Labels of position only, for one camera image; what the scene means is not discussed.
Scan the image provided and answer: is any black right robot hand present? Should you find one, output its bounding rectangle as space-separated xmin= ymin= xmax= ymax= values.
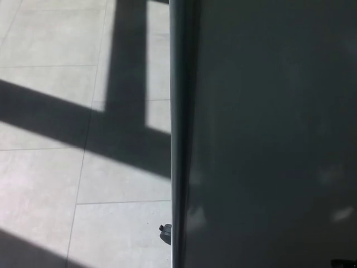
xmin=330 ymin=259 xmax=357 ymax=268

